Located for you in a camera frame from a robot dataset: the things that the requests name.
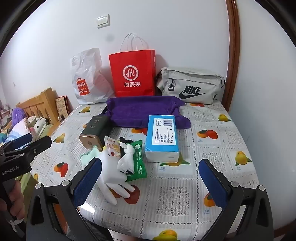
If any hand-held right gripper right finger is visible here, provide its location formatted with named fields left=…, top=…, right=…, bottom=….
left=198, top=158, right=274, bottom=241

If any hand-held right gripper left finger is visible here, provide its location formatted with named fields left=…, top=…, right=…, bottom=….
left=26, top=158, right=109, bottom=241

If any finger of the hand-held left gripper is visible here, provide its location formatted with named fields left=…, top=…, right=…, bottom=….
left=14, top=136, right=52, bottom=161
left=0, top=133, right=33, bottom=152

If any white glove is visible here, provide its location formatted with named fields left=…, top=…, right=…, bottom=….
left=95, top=151, right=136, bottom=206

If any fruit print packet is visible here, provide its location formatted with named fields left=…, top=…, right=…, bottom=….
left=102, top=136, right=121, bottom=160

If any green wet wipe packet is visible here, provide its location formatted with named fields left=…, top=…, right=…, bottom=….
left=119, top=140, right=148, bottom=182

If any purple towel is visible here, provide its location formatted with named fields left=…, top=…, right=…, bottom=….
left=99, top=95, right=192, bottom=129

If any person's left hand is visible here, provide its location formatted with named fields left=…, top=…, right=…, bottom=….
left=0, top=183, right=25, bottom=213

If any striped pillow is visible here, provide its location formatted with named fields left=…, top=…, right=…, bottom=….
left=0, top=118, right=33, bottom=145

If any white plush toy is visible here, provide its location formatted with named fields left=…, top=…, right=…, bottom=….
left=26, top=116, right=38, bottom=128
left=34, top=118, right=47, bottom=138

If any purple plush toy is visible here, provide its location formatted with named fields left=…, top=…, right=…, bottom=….
left=11, top=108, right=26, bottom=127

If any wooden bed headboard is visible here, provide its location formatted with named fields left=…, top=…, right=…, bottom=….
left=16, top=88, right=61, bottom=126

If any printed brown box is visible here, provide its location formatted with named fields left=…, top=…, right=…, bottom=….
left=55, top=95, right=69, bottom=122

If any dark green box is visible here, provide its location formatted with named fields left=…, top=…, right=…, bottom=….
left=79, top=115, right=111, bottom=149

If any blue tissue pack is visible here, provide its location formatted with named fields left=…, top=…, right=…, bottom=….
left=144, top=114, right=180, bottom=163

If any white plastic bag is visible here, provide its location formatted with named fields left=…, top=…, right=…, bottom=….
left=70, top=48, right=115, bottom=106

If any grey waist bag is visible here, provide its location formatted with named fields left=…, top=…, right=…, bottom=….
left=155, top=67, right=227, bottom=105

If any red paper bag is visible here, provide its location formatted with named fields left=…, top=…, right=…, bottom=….
left=108, top=33, right=157, bottom=98

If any brown wooden door frame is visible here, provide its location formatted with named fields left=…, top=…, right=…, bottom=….
left=225, top=0, right=241, bottom=114

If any white light switch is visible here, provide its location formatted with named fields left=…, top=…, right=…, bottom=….
left=96, top=14, right=111, bottom=29

